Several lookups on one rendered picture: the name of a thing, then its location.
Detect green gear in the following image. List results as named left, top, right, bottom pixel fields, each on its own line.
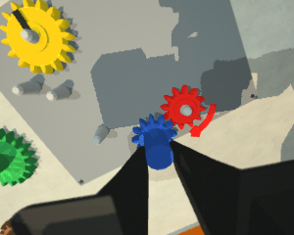
left=0, top=128, right=38, bottom=186

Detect grey board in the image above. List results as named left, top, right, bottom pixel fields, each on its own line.
left=0, top=0, right=259, bottom=186

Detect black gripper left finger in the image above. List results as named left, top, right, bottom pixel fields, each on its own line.
left=11, top=146, right=149, bottom=235

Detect red curved arrow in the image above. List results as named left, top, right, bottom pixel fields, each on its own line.
left=189, top=104, right=217, bottom=137

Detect blue gear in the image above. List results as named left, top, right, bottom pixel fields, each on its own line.
left=131, top=114, right=177, bottom=170

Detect yellow gear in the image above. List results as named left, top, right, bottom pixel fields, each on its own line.
left=0, top=0, right=76, bottom=75

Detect red gear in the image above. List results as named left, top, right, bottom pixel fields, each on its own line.
left=160, top=84, right=206, bottom=129

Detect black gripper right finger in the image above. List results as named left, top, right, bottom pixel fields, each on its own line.
left=170, top=141, right=294, bottom=235

